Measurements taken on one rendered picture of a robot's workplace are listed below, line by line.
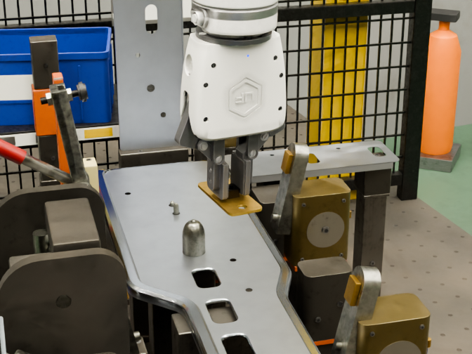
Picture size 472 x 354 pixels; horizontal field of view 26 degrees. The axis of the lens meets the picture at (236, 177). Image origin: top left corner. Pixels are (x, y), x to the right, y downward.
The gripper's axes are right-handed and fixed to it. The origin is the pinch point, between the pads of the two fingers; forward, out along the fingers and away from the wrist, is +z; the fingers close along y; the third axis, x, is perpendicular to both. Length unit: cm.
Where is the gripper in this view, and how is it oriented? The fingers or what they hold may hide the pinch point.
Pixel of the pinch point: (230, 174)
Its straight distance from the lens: 106.1
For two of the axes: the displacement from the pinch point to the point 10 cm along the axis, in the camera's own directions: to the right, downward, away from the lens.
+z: -0.3, 9.1, 4.0
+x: -4.5, -3.7, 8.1
